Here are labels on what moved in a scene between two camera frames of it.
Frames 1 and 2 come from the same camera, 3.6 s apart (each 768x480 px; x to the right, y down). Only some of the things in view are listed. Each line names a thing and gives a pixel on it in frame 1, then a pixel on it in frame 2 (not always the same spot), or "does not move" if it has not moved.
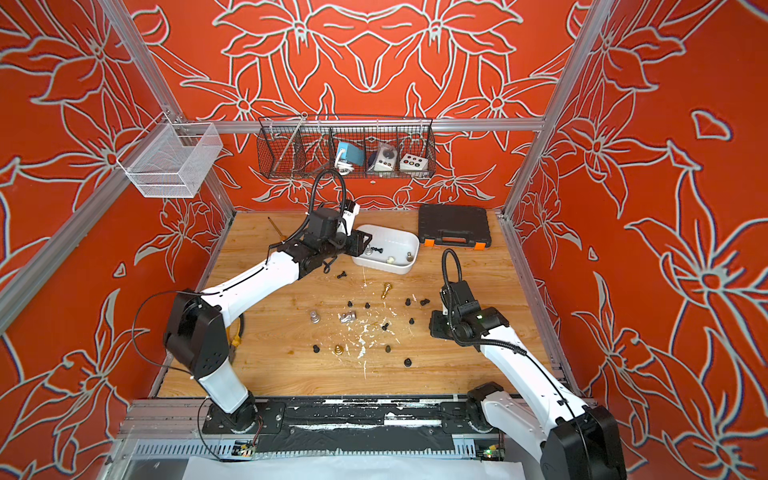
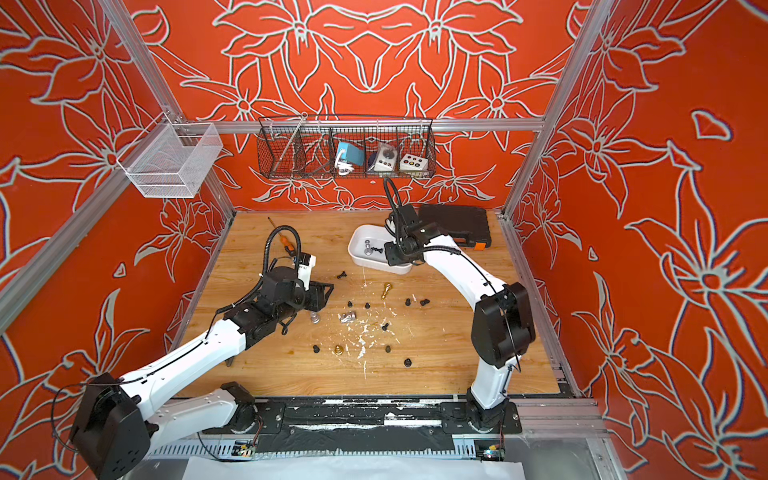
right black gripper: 435,329 → 390,248
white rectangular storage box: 389,249 does not move
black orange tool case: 466,226 does not move
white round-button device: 386,158 does not move
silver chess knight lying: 346,318 does not move
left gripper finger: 358,243 → 319,293
